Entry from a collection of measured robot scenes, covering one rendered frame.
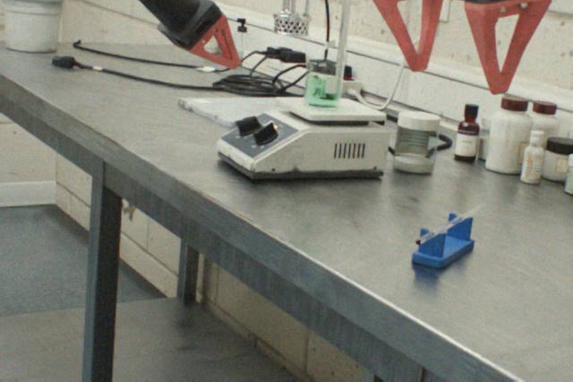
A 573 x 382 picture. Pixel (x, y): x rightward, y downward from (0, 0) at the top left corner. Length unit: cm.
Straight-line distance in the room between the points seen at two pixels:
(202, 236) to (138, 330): 126
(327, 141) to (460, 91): 52
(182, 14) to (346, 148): 28
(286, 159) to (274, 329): 121
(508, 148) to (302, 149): 34
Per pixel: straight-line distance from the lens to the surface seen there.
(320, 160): 135
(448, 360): 89
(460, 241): 113
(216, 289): 276
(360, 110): 141
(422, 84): 191
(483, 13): 73
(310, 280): 105
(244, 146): 136
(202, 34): 135
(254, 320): 258
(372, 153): 139
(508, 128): 152
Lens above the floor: 107
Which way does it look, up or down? 13 degrees down
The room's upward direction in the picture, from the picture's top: 6 degrees clockwise
